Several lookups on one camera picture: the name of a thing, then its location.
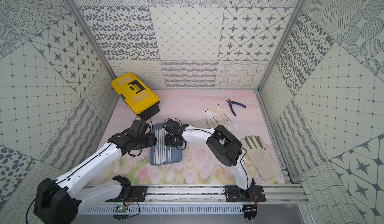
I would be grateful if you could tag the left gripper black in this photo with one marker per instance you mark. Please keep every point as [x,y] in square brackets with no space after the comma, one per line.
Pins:
[149,139]

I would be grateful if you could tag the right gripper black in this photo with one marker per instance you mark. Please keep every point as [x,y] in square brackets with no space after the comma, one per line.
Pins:
[167,143]

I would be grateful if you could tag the blue grey storage tray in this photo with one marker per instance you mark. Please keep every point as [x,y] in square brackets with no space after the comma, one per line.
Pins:
[176,154]

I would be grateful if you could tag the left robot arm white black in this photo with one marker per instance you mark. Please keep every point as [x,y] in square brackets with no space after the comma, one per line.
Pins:
[61,200]

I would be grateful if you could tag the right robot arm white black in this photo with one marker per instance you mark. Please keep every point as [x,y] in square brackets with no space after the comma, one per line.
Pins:
[223,144]

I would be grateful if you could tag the pile of wrapped straws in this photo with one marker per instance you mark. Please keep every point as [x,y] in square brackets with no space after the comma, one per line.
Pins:
[214,117]

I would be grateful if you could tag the yellow black toolbox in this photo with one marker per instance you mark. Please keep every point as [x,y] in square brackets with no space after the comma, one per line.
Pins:
[141,100]

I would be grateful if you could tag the pink floral table mat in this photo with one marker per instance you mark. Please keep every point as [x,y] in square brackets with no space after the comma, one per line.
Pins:
[198,165]

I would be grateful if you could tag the white work glove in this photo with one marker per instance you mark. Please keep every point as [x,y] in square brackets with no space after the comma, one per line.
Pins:
[261,157]

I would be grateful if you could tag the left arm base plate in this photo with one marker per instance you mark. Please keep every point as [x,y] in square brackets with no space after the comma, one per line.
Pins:
[133,193]

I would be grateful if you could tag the blue handled pliers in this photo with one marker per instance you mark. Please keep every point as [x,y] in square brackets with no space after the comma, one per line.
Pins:
[232,103]

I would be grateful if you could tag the white slotted cable duct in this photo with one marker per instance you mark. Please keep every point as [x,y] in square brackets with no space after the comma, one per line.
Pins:
[158,209]

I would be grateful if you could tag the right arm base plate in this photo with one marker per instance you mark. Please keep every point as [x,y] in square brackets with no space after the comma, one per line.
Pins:
[235,194]

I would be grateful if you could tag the aluminium rail frame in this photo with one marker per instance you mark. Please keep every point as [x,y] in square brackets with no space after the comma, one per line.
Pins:
[217,194]

